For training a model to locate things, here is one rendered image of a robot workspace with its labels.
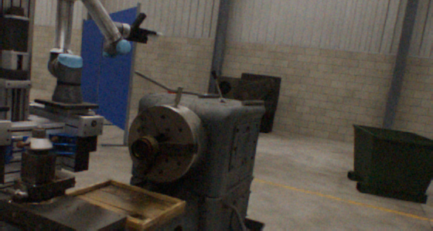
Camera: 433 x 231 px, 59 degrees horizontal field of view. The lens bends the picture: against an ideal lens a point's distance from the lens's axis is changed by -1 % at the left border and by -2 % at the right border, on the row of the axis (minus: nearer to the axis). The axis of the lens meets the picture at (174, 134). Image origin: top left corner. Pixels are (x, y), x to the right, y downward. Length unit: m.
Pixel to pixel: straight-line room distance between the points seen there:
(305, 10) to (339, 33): 1.11
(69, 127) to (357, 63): 9.98
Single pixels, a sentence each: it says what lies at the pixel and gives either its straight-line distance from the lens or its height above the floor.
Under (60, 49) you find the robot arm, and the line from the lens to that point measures 2.06.
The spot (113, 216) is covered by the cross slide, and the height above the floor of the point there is 0.97.
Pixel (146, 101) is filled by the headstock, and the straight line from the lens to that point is 1.76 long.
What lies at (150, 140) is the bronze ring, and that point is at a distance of 1.43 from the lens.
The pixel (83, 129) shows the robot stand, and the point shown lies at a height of 1.06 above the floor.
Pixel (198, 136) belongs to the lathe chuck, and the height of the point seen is 1.14.
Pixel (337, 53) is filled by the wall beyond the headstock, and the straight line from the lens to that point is 11.35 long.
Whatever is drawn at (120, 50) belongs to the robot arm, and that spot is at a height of 1.44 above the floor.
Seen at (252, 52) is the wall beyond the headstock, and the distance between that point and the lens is 11.73.
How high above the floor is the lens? 1.39
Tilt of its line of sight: 10 degrees down
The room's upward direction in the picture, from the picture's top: 7 degrees clockwise
